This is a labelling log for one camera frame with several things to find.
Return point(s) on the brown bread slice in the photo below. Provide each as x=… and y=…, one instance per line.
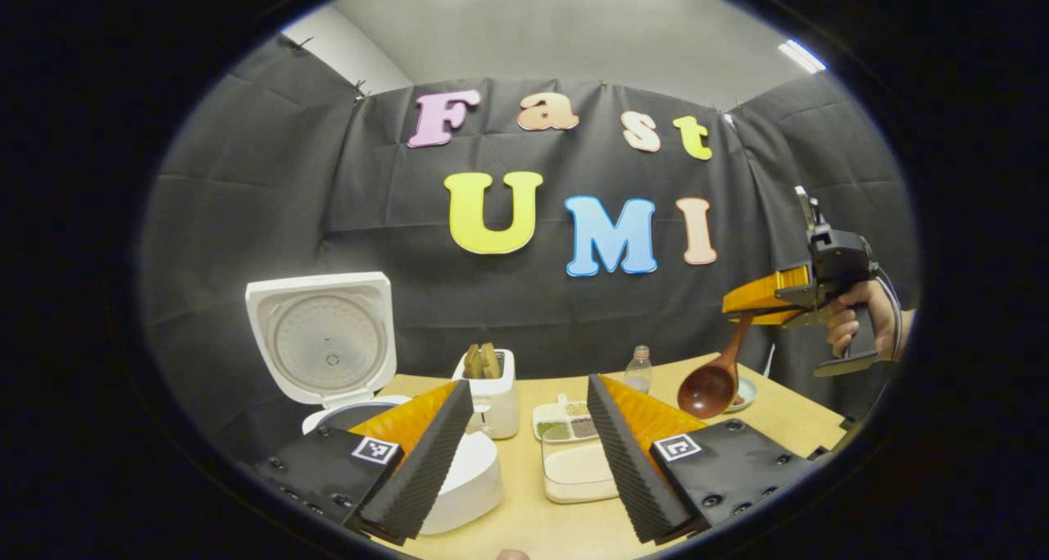
x=492, y=361
x=474, y=363

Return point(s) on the small ceiling light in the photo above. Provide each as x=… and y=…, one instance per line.
x=801, y=56

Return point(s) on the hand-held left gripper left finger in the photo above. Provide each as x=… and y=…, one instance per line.
x=422, y=470

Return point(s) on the black backdrop cloth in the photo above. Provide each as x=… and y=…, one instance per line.
x=270, y=216

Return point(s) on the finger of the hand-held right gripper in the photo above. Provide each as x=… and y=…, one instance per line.
x=762, y=291

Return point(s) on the cream box of rice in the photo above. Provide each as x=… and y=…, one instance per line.
x=578, y=470

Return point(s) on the small clear glass bottle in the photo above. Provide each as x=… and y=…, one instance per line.
x=638, y=375

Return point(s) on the brown wooden spoon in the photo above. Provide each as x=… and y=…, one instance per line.
x=709, y=388

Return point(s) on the divided tray of grains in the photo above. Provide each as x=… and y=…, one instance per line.
x=561, y=421

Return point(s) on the pale green plate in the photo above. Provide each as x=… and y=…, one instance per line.
x=747, y=394

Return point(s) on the white rice cooker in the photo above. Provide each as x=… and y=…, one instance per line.
x=324, y=343

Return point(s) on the white toaster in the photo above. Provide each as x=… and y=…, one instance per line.
x=500, y=404

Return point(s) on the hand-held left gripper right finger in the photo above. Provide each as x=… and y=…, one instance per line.
x=631, y=470

